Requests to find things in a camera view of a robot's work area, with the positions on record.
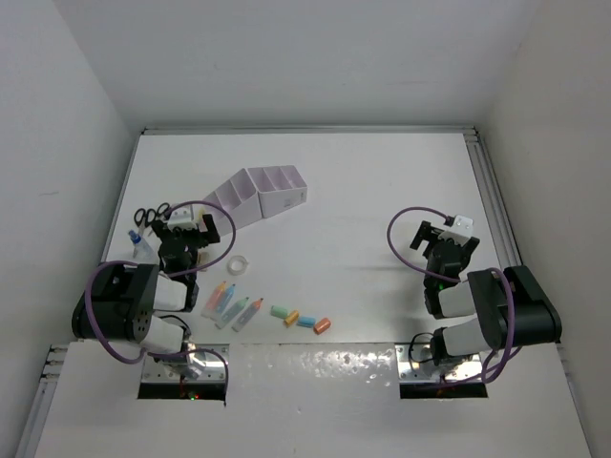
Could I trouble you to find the yellow marker cap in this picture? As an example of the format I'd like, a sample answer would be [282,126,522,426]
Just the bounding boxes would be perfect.
[284,310,300,327]

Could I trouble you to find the orange marker cap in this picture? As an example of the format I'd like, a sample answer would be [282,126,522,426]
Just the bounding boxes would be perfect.
[313,318,331,335]

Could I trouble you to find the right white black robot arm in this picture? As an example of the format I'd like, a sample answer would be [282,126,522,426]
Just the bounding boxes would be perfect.
[410,221,562,366]

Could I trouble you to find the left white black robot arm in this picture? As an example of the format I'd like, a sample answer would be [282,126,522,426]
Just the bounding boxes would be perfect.
[72,214,221,354]

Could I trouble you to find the clear glue bottle blue cap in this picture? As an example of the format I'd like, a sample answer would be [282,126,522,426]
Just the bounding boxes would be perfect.
[128,230,155,261]

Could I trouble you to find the clear tape roll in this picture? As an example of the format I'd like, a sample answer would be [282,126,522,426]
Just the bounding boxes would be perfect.
[226,255,249,276]

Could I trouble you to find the white organizer lying tilted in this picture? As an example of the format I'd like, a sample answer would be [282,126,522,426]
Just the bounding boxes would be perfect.
[204,168,263,230]

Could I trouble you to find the blue tipped marker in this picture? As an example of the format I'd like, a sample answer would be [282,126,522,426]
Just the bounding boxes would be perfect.
[209,284,236,322]

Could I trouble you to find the green tipped marker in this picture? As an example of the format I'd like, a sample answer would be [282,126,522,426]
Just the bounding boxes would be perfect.
[215,297,249,329]

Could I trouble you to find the white organizer upright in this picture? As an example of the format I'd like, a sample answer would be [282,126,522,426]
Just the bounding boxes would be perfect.
[246,165,307,219]

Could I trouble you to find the green marker cap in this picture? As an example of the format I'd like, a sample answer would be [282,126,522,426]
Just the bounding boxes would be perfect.
[270,305,288,320]

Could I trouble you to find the blue marker cap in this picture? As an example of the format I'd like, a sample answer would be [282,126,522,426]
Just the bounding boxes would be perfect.
[297,315,316,328]

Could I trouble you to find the white front cover board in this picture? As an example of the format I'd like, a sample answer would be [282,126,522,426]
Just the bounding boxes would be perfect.
[36,342,589,457]

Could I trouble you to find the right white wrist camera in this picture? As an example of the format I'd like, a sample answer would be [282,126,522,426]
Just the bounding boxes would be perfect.
[439,215,474,244]

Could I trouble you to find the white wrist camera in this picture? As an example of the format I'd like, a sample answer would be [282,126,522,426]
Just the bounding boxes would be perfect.
[166,206,198,230]
[439,215,474,244]

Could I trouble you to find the black handled scissors right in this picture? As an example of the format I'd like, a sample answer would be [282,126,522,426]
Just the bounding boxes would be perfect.
[145,202,171,236]

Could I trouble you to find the black handled scissors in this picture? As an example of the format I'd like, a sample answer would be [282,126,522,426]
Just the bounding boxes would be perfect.
[134,208,157,228]
[145,202,171,236]

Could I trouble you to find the black handled scissors left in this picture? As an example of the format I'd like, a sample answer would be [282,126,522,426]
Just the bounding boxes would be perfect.
[134,208,157,228]

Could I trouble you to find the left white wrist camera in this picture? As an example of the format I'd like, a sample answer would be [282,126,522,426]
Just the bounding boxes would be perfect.
[166,206,198,230]

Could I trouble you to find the aluminium frame rail right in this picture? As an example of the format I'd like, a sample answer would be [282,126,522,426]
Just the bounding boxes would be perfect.
[464,129,522,267]

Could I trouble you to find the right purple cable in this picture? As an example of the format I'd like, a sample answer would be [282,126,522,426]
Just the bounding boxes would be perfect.
[387,206,524,385]

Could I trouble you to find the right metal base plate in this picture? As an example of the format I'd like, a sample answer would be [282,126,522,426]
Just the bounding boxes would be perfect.
[395,343,482,385]

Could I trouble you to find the metal base plate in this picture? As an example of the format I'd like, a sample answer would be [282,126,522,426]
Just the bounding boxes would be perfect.
[141,343,229,385]
[395,343,482,385]

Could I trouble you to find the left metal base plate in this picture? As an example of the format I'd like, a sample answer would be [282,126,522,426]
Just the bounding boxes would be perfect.
[141,343,229,385]

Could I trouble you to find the aluminium frame rail back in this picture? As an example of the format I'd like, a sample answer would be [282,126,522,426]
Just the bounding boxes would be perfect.
[141,124,477,136]

